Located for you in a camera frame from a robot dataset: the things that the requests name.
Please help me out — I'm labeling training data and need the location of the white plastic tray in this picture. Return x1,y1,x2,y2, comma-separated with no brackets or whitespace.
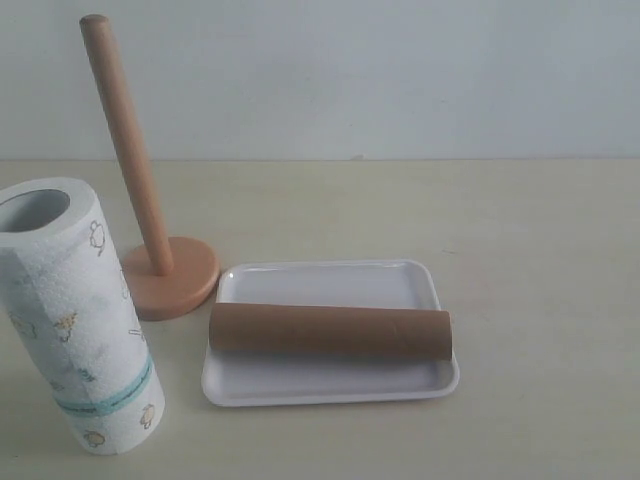
201,259,460,407

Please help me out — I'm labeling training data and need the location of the brown cardboard tube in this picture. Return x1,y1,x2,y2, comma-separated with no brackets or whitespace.
209,302,453,361

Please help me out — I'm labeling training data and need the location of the printed paper towel roll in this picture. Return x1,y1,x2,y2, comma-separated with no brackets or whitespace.
1,177,165,455

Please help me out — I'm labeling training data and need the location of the wooden paper towel holder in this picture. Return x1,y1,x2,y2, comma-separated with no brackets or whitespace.
79,14,220,321

